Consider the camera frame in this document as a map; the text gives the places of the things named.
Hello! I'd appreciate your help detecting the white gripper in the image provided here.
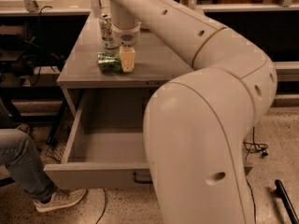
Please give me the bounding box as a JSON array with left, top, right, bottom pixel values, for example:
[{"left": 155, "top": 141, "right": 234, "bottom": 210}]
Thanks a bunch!
[{"left": 112, "top": 24, "right": 140, "bottom": 73}]

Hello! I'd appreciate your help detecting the green soda can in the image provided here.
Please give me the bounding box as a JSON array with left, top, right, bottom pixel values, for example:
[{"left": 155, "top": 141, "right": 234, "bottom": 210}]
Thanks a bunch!
[{"left": 97, "top": 52, "right": 122, "bottom": 73}]

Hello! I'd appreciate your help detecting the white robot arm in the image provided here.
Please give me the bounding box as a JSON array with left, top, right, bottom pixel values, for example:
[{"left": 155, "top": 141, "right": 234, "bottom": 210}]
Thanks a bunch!
[{"left": 109, "top": 0, "right": 278, "bottom": 224}]

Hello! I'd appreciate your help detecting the white green upright can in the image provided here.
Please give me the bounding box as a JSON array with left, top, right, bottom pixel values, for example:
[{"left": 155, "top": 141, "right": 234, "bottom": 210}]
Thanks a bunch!
[{"left": 99, "top": 14, "right": 118, "bottom": 49}]

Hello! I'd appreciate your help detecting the grey metal drawer cabinet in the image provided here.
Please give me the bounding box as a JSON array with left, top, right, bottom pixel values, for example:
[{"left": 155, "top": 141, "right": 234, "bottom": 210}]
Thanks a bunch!
[{"left": 58, "top": 13, "right": 192, "bottom": 113}]

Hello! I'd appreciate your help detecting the open grey top drawer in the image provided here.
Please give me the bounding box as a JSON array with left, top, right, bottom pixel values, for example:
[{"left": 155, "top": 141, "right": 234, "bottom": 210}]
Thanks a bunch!
[{"left": 45, "top": 83, "right": 254, "bottom": 190}]

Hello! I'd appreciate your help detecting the dark equipment on left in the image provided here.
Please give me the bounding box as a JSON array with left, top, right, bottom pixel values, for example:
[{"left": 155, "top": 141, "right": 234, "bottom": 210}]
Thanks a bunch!
[{"left": 0, "top": 5, "right": 67, "bottom": 89}]

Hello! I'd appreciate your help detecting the person's leg in jeans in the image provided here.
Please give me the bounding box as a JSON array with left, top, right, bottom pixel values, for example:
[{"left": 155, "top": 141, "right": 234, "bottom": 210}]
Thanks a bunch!
[{"left": 0, "top": 100, "right": 56, "bottom": 203}]

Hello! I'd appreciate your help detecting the grey sneaker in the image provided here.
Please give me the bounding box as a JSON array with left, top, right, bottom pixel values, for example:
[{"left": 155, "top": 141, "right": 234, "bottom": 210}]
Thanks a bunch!
[{"left": 34, "top": 188, "right": 86, "bottom": 213}]

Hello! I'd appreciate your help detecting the black bar on floor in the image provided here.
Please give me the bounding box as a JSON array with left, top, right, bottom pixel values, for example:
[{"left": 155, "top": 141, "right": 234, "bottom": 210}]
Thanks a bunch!
[{"left": 275, "top": 179, "right": 299, "bottom": 224}]

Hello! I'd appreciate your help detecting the black drawer handle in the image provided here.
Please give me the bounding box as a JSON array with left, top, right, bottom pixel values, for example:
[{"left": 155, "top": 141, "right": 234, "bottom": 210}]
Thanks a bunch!
[{"left": 133, "top": 172, "right": 152, "bottom": 185}]

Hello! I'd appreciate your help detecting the black floor cable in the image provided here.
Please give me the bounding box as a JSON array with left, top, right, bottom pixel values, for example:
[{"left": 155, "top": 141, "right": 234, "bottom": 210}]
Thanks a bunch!
[{"left": 243, "top": 126, "right": 269, "bottom": 224}]

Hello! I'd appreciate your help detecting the thin black cable under drawer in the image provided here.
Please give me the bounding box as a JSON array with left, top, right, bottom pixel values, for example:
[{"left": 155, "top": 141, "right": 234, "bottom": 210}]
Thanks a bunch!
[{"left": 94, "top": 189, "right": 108, "bottom": 224}]

